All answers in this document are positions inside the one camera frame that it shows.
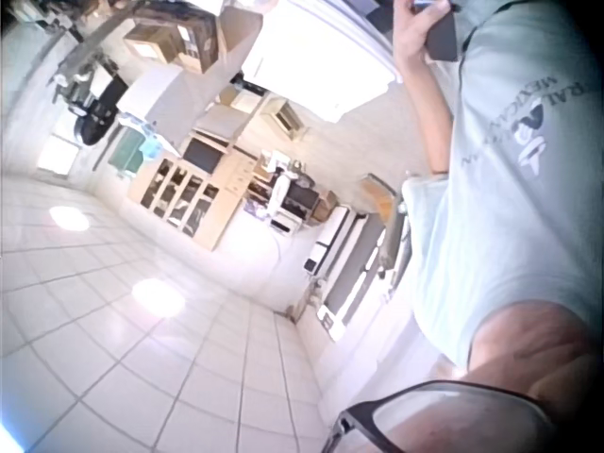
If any black office chair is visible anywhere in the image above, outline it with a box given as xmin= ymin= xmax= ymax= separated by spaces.
xmin=69 ymin=70 xmax=129 ymax=148

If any black microwave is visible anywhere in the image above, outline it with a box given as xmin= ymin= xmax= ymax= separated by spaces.
xmin=281 ymin=182 xmax=323 ymax=214

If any dark monitor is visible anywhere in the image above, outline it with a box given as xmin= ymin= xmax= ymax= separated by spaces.
xmin=182 ymin=138 xmax=224 ymax=174

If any white table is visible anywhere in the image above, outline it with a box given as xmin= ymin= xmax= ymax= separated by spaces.
xmin=239 ymin=0 xmax=403 ymax=125

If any dark cardboard box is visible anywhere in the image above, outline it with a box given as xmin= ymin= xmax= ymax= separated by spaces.
xmin=175 ymin=8 xmax=221 ymax=75

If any wooden glass door cabinet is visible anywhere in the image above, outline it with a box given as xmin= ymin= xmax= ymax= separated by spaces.
xmin=126 ymin=134 xmax=260 ymax=252

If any dark glass door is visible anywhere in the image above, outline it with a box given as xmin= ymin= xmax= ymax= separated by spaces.
xmin=319 ymin=211 xmax=389 ymax=331

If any person's left hand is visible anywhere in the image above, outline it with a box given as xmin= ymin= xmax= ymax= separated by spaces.
xmin=392 ymin=0 xmax=455 ymax=72

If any black phone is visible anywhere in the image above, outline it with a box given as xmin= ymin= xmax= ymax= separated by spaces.
xmin=423 ymin=8 xmax=461 ymax=64

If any light brown cardboard box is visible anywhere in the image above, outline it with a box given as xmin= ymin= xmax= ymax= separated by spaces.
xmin=123 ymin=23 xmax=179 ymax=65

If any blue cloth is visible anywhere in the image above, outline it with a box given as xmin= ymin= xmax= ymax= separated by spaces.
xmin=138 ymin=130 xmax=165 ymax=162

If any white appliance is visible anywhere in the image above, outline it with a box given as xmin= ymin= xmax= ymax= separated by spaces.
xmin=301 ymin=206 xmax=351 ymax=276

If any green board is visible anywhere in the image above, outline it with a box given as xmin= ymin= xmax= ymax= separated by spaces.
xmin=107 ymin=126 xmax=146 ymax=174

